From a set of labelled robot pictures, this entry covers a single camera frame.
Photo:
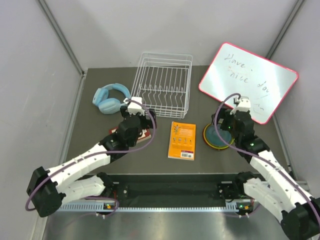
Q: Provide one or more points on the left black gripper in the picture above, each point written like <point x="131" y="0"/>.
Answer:
<point x="147" y="123"/>

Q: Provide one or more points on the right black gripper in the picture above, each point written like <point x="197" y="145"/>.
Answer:
<point x="224" y="113"/>

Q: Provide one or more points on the dark green ceramic plate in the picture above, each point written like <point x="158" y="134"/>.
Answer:
<point x="211" y="135"/>

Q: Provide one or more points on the orange plastic plate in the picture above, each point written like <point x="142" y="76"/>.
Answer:
<point x="203" y="135"/>

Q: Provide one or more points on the lime green plastic plate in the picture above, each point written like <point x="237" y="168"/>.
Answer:
<point x="205" y="136"/>

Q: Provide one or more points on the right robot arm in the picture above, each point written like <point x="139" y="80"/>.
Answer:
<point x="297" y="211"/>

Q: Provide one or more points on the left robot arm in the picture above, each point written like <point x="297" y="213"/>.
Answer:
<point x="51" y="188"/>

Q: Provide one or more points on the red and white book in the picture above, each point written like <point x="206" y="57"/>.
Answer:
<point x="146" y="134"/>

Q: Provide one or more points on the light blue headphones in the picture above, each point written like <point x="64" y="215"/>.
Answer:
<point x="107" y="105"/>

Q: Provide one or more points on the orange paperback book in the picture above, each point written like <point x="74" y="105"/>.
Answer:
<point x="182" y="142"/>

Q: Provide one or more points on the pink framed whiteboard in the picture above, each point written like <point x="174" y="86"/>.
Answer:
<point x="236" y="70"/>

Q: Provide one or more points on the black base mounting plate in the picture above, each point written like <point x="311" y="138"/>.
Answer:
<point x="212" y="186"/>

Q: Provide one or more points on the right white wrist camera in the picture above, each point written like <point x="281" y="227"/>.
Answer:
<point x="242" y="104"/>

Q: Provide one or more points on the white wire dish rack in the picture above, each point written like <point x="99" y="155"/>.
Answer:
<point x="163" y="81"/>

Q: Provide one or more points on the grey slotted cable duct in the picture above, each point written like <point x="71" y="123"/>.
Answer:
<point x="108" y="206"/>

